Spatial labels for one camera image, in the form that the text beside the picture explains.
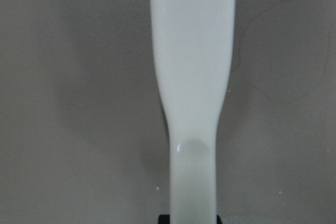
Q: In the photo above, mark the beige hand brush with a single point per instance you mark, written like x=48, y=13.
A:
x=192, y=47

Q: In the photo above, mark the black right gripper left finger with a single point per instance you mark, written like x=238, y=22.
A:
x=163, y=219

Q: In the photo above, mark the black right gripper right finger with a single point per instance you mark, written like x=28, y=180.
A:
x=218, y=220

